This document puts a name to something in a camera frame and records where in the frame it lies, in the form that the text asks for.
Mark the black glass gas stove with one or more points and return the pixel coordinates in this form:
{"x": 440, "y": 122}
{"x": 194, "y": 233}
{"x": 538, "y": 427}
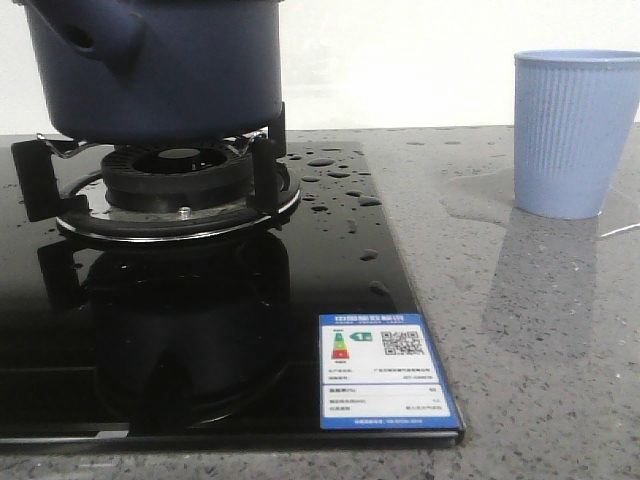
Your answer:
{"x": 212, "y": 343}

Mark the blue energy label sticker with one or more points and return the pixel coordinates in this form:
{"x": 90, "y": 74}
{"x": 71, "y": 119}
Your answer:
{"x": 379, "y": 371}

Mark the dark blue saucepan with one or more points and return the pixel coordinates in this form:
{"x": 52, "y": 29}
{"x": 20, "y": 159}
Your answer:
{"x": 147, "y": 72}

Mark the light blue ribbed cup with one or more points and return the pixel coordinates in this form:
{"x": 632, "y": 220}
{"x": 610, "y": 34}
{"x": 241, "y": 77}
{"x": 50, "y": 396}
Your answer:
{"x": 573, "y": 112}

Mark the black burner with grate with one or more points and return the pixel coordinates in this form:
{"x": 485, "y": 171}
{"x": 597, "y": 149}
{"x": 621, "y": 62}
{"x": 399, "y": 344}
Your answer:
{"x": 163, "y": 193}

